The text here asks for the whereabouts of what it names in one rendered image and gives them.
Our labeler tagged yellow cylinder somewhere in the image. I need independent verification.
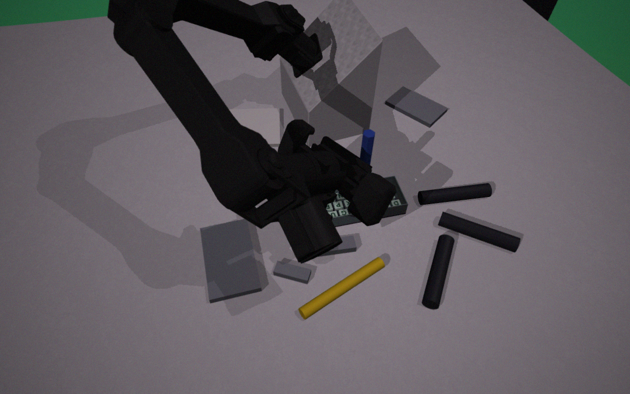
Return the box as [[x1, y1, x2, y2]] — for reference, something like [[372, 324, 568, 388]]
[[299, 257, 385, 320]]

